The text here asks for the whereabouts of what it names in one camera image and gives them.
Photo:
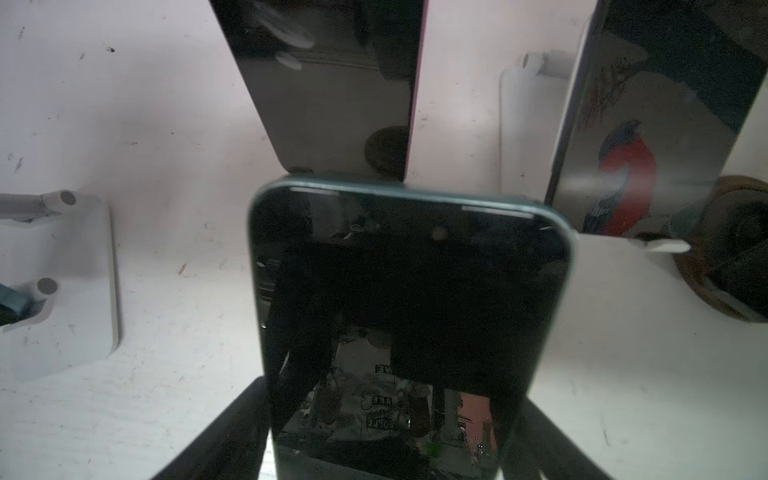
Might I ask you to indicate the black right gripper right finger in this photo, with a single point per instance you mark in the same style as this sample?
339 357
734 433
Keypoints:
533 447

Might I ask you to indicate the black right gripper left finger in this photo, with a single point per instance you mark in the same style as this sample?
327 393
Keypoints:
233 445

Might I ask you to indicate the green-edged black phone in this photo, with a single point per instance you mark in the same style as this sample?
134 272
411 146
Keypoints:
401 329

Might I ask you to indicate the silver-edged black phone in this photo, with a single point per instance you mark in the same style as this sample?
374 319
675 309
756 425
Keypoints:
658 97

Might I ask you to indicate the purple-edged black phone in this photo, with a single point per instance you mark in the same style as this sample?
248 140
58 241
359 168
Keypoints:
334 82

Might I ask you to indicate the white phone stand right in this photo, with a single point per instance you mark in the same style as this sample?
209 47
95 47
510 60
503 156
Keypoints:
533 98

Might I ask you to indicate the white phone stand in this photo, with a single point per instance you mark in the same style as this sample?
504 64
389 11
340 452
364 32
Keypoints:
59 308
533 98

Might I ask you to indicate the white phone stand left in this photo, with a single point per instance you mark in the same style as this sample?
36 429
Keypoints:
59 308

